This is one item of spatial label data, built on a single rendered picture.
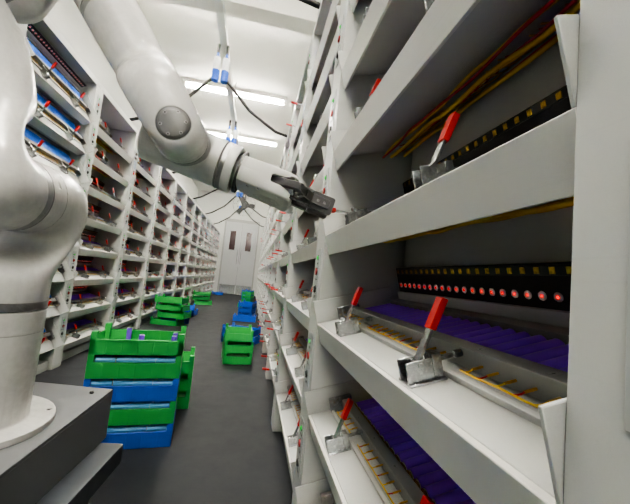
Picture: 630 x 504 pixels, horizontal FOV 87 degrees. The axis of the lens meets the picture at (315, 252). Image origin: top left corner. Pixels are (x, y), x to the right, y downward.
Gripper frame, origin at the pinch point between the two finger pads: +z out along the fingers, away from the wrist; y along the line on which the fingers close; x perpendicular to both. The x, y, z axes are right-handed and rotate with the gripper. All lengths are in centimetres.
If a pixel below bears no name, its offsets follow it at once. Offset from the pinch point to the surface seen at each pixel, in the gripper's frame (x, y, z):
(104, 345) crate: -57, -69, -45
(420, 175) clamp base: 0.4, 25.9, 6.1
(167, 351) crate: -53, -72, -25
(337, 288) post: -12.3, -15.9, 12.4
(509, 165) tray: -3.2, 39.8, 6.2
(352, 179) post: 13.2, -15.9, 7.0
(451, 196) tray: -3.7, 33.1, 6.5
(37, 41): 51, -112, -139
